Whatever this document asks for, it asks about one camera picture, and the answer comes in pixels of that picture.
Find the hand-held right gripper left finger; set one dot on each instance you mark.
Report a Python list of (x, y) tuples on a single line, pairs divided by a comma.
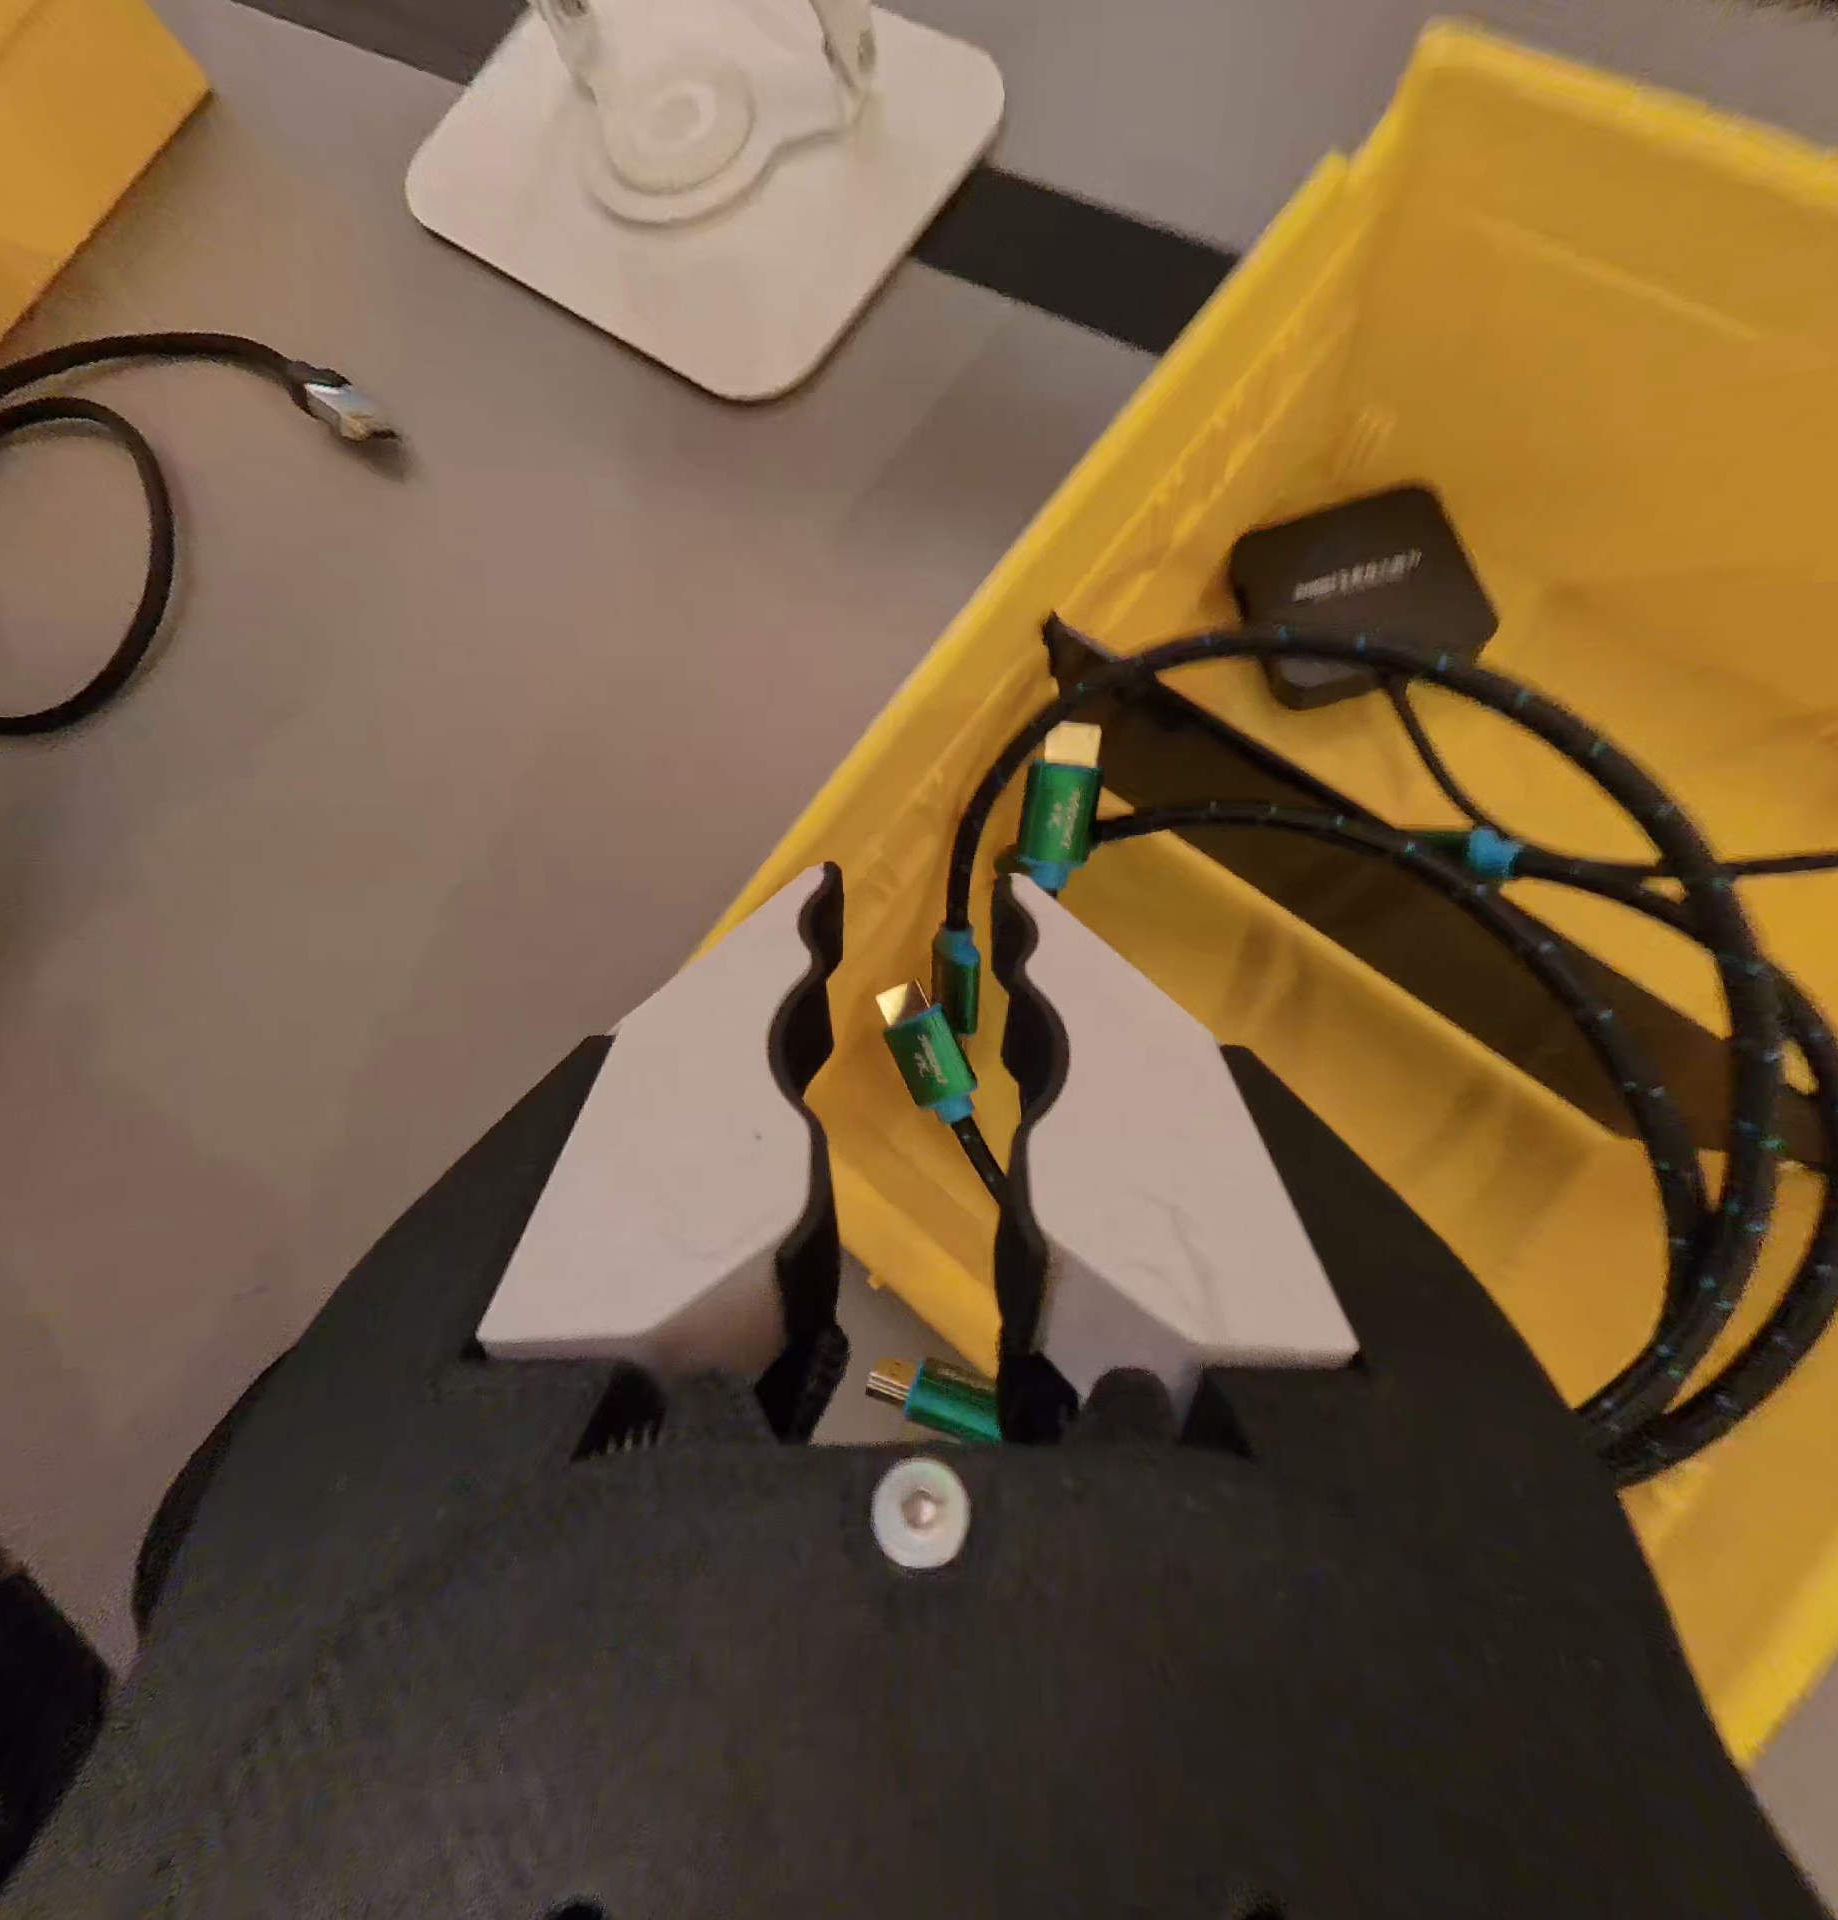
[(665, 1185)]

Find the black bin divider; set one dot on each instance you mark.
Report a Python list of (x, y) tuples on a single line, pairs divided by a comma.
[(1459, 945)]

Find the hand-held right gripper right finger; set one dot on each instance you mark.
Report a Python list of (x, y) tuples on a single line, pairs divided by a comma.
[(1159, 1201)]

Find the black HDMI switch box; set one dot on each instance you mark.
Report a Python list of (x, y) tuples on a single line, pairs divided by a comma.
[(336, 396)]

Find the black square adapter box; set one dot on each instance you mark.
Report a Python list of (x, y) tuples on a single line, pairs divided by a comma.
[(1361, 586)]

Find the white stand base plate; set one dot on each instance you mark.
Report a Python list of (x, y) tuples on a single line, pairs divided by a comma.
[(800, 256)]

